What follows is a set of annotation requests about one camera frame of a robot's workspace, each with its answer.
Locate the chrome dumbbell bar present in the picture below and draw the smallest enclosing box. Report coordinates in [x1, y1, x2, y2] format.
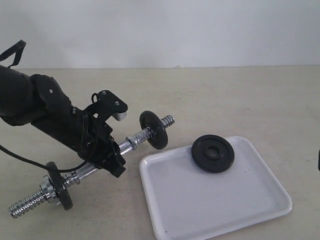
[8, 115, 175, 219]

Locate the chrome spinlock collar nut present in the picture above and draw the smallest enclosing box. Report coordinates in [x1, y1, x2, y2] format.
[40, 175, 61, 205]

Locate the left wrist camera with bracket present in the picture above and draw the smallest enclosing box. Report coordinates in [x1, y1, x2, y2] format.
[84, 90, 128, 125]

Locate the black weight plate far end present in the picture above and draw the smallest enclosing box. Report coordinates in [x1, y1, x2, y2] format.
[139, 110, 169, 150]

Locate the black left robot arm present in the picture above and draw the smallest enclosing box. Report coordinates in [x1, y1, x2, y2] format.
[0, 66, 128, 177]

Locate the white plastic tray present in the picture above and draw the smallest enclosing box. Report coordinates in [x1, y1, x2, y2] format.
[139, 136, 293, 240]

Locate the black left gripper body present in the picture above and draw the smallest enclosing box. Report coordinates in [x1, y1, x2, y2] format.
[31, 107, 116, 160]

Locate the black weight plate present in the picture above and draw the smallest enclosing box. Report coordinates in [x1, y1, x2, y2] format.
[45, 161, 73, 211]
[191, 134, 235, 174]

